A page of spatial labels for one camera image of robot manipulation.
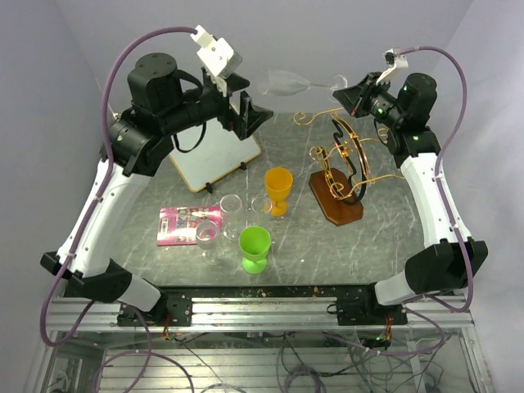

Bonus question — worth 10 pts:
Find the clear front wine glass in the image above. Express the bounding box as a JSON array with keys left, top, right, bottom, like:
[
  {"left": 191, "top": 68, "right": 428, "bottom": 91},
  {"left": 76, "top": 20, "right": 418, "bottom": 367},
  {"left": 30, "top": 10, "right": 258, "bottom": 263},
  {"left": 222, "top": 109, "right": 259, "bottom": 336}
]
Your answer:
[{"left": 196, "top": 220, "right": 224, "bottom": 265}]

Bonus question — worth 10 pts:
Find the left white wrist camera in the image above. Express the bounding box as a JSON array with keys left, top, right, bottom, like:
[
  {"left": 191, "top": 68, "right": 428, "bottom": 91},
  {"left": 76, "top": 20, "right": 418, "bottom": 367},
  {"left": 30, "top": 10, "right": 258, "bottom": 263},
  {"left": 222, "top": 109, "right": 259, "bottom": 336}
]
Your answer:
[{"left": 191, "top": 25, "right": 242, "bottom": 97}]

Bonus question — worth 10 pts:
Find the yellow framed whiteboard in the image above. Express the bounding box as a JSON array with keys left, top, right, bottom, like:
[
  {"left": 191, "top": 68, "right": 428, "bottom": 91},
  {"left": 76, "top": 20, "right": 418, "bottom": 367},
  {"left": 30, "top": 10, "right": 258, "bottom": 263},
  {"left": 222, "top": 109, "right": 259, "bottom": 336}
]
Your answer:
[{"left": 169, "top": 119, "right": 261, "bottom": 192}]

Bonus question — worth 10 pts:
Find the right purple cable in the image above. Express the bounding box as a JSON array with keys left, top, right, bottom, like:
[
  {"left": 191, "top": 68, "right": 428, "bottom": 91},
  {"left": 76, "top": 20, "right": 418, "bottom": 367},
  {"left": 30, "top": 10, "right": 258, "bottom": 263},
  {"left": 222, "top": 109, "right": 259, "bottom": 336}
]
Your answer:
[{"left": 323, "top": 45, "right": 480, "bottom": 356}]

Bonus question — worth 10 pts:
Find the pink booklet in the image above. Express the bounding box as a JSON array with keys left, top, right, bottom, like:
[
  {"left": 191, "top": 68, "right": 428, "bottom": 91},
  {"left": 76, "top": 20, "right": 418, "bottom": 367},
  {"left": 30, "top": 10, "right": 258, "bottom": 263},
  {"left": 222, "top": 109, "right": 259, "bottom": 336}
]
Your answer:
[{"left": 156, "top": 206, "right": 221, "bottom": 246}]

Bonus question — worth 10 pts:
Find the orange plastic goblet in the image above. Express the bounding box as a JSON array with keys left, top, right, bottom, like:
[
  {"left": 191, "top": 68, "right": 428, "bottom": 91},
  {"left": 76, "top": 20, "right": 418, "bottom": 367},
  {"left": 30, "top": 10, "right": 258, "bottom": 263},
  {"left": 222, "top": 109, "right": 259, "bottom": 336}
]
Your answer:
[{"left": 264, "top": 167, "right": 293, "bottom": 217}]

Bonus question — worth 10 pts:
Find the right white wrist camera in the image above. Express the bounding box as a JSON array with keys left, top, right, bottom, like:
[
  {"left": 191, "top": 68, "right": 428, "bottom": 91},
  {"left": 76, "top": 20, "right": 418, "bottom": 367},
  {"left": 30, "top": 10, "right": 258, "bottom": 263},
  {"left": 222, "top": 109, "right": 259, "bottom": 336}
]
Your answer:
[{"left": 376, "top": 48, "right": 409, "bottom": 85}]

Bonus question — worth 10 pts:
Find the clear tall wine glass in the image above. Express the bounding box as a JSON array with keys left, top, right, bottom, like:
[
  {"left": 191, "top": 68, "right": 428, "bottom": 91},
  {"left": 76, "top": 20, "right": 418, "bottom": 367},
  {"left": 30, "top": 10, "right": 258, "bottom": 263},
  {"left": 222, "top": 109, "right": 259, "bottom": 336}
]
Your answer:
[{"left": 257, "top": 69, "right": 348, "bottom": 97}]

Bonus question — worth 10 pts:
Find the gold wine glass rack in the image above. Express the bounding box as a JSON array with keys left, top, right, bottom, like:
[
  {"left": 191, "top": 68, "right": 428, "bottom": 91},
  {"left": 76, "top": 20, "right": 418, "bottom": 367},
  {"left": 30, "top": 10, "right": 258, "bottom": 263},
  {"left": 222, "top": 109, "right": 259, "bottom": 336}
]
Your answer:
[{"left": 293, "top": 108, "right": 404, "bottom": 227}]

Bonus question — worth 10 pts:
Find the purple cable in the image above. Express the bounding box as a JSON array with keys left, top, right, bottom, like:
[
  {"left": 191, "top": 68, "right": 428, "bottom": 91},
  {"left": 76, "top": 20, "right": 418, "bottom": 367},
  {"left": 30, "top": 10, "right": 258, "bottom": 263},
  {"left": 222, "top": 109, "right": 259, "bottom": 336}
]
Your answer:
[
  {"left": 40, "top": 26, "right": 197, "bottom": 393},
  {"left": 323, "top": 45, "right": 480, "bottom": 356}
]

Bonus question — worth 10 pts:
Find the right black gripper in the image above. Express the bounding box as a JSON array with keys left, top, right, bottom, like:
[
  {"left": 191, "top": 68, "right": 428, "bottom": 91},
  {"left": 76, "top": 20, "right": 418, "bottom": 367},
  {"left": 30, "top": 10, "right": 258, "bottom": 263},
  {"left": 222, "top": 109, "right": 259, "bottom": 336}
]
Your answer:
[{"left": 334, "top": 72, "right": 404, "bottom": 129}]

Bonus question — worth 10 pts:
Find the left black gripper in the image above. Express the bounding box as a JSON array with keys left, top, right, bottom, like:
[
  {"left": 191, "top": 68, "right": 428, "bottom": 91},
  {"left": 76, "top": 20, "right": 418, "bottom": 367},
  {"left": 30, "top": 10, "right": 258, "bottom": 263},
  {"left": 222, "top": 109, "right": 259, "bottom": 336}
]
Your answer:
[{"left": 160, "top": 73, "right": 274, "bottom": 140}]

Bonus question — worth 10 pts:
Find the green plastic goblet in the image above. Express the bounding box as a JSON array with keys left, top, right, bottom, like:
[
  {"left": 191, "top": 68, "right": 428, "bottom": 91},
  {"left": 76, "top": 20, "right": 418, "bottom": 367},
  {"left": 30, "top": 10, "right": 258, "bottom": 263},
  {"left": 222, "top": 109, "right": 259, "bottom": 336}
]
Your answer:
[{"left": 238, "top": 226, "right": 272, "bottom": 274}]

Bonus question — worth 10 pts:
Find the aluminium mounting rail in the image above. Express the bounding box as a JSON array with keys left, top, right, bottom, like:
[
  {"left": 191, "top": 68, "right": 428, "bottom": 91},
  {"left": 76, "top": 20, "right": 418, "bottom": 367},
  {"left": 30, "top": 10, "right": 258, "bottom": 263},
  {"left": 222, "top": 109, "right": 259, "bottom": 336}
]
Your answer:
[{"left": 47, "top": 289, "right": 474, "bottom": 332}]

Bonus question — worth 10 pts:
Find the clear middle wine glass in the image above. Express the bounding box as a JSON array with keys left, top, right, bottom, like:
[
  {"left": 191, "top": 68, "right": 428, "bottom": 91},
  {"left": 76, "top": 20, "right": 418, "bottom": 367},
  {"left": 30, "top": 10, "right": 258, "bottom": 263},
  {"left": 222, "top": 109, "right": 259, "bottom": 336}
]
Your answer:
[{"left": 219, "top": 194, "right": 243, "bottom": 241}]

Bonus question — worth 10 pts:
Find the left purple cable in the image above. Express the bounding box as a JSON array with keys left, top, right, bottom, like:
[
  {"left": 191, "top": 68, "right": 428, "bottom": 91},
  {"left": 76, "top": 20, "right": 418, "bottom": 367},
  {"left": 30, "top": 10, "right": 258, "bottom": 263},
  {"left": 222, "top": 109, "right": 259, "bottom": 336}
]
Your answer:
[{"left": 40, "top": 26, "right": 197, "bottom": 393}]

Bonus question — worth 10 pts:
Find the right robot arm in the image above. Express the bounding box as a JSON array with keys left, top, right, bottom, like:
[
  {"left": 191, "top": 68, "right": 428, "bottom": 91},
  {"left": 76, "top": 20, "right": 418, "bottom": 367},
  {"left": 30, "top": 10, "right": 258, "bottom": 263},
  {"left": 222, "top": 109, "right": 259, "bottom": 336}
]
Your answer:
[{"left": 332, "top": 72, "right": 488, "bottom": 324}]

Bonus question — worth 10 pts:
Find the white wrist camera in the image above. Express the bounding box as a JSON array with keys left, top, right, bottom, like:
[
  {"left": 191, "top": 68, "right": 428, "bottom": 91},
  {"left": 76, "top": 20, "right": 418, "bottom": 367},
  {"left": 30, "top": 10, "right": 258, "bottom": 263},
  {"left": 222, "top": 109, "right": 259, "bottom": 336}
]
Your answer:
[
  {"left": 191, "top": 25, "right": 242, "bottom": 97},
  {"left": 376, "top": 48, "right": 409, "bottom": 85}
]

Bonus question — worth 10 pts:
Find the clear small wine glass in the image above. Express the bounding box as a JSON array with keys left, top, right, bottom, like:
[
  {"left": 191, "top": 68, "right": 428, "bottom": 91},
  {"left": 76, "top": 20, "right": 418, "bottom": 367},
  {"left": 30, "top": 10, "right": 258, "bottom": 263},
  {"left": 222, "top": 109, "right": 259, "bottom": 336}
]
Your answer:
[{"left": 251, "top": 195, "right": 273, "bottom": 228}]

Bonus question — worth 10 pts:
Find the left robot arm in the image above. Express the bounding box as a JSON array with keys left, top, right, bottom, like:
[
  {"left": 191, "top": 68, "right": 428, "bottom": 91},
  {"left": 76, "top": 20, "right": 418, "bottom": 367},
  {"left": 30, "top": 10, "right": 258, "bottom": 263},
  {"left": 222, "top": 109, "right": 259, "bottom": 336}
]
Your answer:
[{"left": 62, "top": 52, "right": 273, "bottom": 325}]

